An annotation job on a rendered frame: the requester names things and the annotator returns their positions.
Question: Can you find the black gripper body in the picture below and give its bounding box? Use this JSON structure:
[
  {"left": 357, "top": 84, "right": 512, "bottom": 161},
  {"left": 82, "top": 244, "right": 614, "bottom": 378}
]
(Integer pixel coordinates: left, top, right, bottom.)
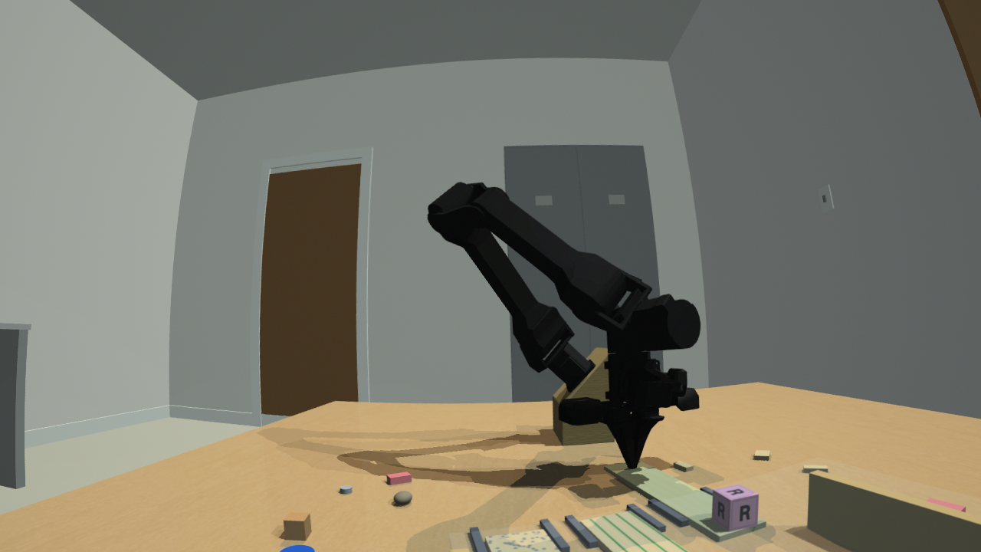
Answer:
[{"left": 559, "top": 351, "right": 700, "bottom": 426}]

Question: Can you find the pale green strip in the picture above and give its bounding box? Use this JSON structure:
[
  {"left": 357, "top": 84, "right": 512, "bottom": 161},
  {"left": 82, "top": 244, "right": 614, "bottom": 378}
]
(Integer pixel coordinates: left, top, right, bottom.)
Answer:
[{"left": 604, "top": 461, "right": 701, "bottom": 501}]

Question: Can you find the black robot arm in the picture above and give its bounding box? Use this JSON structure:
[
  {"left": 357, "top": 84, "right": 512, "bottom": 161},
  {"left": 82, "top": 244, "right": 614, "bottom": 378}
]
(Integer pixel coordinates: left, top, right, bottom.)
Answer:
[{"left": 427, "top": 182, "right": 700, "bottom": 408}]

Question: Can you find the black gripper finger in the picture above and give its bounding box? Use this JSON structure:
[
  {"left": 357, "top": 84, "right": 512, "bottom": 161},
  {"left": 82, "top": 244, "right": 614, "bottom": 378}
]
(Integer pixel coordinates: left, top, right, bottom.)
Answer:
[
  {"left": 599, "top": 418, "right": 637, "bottom": 469},
  {"left": 631, "top": 414, "right": 664, "bottom": 468}
]

